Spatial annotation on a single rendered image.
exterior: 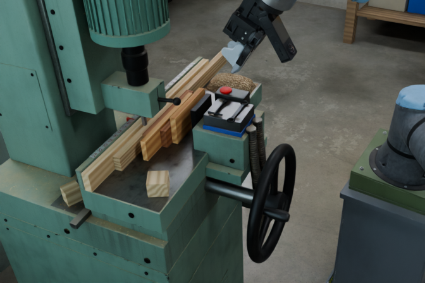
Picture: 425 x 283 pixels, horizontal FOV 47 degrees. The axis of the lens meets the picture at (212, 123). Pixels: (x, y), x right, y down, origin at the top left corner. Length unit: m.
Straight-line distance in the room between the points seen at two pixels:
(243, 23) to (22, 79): 0.54
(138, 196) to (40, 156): 0.37
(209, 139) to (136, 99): 0.20
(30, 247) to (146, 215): 0.49
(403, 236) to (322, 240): 0.63
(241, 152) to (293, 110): 1.91
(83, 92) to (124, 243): 0.37
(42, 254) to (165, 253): 0.44
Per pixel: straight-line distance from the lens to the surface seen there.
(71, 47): 1.15
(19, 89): 1.27
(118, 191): 1.12
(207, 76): 1.48
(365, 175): 1.60
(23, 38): 1.18
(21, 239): 1.48
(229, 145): 1.15
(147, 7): 1.02
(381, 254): 1.76
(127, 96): 1.16
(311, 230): 2.27
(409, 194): 1.59
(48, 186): 1.35
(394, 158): 1.58
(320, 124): 2.93
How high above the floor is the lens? 1.62
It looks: 34 degrees down
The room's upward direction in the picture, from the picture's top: 3 degrees counter-clockwise
